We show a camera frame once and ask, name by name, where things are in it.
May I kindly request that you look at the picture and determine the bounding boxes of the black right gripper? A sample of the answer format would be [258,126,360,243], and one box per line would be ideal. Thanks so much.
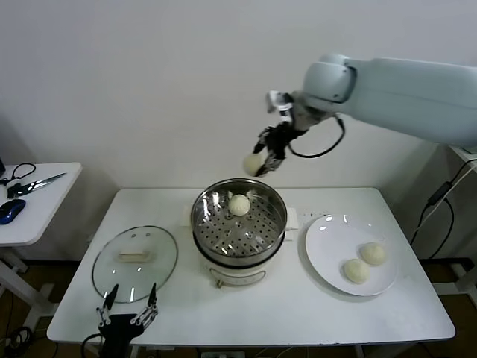
[253,125,301,178]

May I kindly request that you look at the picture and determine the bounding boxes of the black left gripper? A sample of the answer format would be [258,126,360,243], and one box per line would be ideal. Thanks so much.
[95,283,159,358]

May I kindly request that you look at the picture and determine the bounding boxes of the white steamed baozi bun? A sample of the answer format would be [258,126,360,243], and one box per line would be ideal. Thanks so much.
[241,154,262,177]
[227,193,250,216]
[359,242,387,268]
[342,258,371,286]

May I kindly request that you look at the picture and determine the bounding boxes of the round glass pot lid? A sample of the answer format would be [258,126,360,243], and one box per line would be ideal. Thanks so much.
[92,224,179,304]

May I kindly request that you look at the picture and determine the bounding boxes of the perforated steel steamer basket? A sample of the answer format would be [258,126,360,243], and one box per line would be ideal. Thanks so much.
[191,178,288,269]

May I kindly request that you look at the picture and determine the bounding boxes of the round white plate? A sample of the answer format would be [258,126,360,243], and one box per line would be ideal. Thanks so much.
[304,213,398,298]

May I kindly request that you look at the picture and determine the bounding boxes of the white electric cooking pot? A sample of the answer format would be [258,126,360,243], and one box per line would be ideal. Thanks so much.
[180,205,300,290]

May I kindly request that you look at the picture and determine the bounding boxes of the white side table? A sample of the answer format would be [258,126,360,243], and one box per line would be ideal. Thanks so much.
[0,162,83,329]

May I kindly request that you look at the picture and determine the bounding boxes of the blue computer mouse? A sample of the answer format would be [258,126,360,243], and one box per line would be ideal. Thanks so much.
[0,199,28,226]

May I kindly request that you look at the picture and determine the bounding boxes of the white shelf table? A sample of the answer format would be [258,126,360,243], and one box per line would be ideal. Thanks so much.
[428,143,477,298]

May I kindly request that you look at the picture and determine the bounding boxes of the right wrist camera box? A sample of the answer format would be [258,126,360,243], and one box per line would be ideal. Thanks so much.
[265,90,295,113]

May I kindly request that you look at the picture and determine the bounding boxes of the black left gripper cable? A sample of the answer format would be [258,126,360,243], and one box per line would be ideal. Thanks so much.
[80,333,104,358]

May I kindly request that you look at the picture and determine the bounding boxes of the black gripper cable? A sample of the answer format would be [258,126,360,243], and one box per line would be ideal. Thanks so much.
[80,333,104,358]
[288,114,346,160]

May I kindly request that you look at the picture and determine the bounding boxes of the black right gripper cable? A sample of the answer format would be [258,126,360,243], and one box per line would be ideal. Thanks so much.
[288,114,346,160]

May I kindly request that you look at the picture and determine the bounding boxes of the black floor cable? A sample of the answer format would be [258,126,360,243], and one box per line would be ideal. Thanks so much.
[0,326,37,358]

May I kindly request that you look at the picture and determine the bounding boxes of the black handled scissors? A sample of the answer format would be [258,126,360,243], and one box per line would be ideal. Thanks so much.
[0,163,69,198]

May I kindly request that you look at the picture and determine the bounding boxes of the black power cable with adapter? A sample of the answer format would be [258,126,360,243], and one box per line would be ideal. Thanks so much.
[409,159,477,260]

